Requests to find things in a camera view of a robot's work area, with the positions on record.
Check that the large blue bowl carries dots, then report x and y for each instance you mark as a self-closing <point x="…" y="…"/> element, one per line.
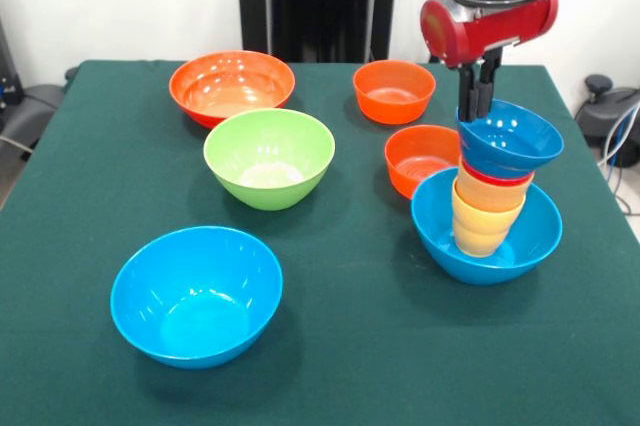
<point x="195" y="316"/>
<point x="440" y="241"/>

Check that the orange bowl with ringed bottom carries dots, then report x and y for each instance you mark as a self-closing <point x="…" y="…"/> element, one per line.
<point x="420" y="156"/>

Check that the large orange bowl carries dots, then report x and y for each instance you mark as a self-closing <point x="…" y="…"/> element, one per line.
<point x="235" y="91"/>

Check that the small plain orange bowl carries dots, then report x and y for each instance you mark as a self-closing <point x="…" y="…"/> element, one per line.
<point x="392" y="106"/>

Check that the red cup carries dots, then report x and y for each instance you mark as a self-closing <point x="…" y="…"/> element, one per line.
<point x="500" y="180"/>

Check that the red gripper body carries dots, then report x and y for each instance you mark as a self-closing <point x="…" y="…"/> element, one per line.
<point x="490" y="31"/>

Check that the dark green tablecloth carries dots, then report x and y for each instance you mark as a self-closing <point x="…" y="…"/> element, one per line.
<point x="450" y="371"/>

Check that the stack of yellow cups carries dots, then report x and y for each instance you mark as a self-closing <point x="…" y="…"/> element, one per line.
<point x="477" y="236"/>

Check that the green bowl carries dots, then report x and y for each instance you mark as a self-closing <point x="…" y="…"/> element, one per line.
<point x="270" y="166"/>

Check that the small dark blue bowl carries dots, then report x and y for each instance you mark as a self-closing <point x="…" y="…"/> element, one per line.
<point x="515" y="146"/>

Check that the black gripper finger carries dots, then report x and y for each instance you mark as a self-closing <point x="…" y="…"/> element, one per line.
<point x="469" y="96"/>
<point x="487" y="91"/>

